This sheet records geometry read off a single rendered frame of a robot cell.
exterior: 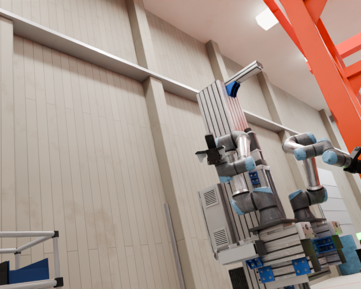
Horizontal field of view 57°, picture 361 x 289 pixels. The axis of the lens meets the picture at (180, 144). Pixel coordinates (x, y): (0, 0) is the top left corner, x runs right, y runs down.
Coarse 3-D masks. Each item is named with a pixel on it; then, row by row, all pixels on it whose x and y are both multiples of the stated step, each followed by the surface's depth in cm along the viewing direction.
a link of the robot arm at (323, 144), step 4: (320, 140) 200; (324, 140) 198; (328, 140) 199; (316, 144) 198; (320, 144) 197; (324, 144) 196; (328, 144) 195; (316, 148) 196; (320, 148) 196; (324, 148) 195; (328, 148) 194; (332, 148) 193; (316, 152) 196; (320, 152) 196; (316, 156) 198
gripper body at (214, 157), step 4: (216, 148) 173; (208, 152) 174; (212, 152) 173; (216, 152) 173; (208, 156) 174; (212, 156) 174; (216, 156) 172; (220, 156) 176; (208, 160) 173; (212, 160) 177; (216, 160) 174; (220, 160) 172; (208, 164) 173; (216, 164) 182
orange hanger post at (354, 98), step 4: (332, 56) 452; (336, 60) 448; (340, 68) 443; (344, 76) 438; (344, 80) 437; (344, 84) 436; (348, 84) 433; (348, 88) 432; (348, 92) 431; (352, 92) 428; (352, 96) 427; (352, 100) 426; (356, 100) 423; (356, 104) 422; (356, 108) 421; (360, 108) 418; (360, 112) 418; (360, 116) 417
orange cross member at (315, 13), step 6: (306, 0) 290; (312, 0) 286; (318, 0) 283; (324, 0) 280; (306, 6) 289; (312, 6) 285; (318, 6) 282; (312, 12) 284; (318, 12) 281; (312, 18) 283; (318, 18) 280
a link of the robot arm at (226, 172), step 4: (220, 164) 189; (224, 164) 189; (228, 164) 190; (232, 164) 188; (216, 168) 191; (220, 168) 189; (224, 168) 189; (228, 168) 188; (232, 168) 187; (220, 172) 189; (224, 172) 188; (228, 172) 187; (232, 172) 187; (220, 176) 189; (224, 176) 188; (228, 176) 188; (232, 176) 189; (220, 180) 190; (224, 180) 188; (228, 180) 188
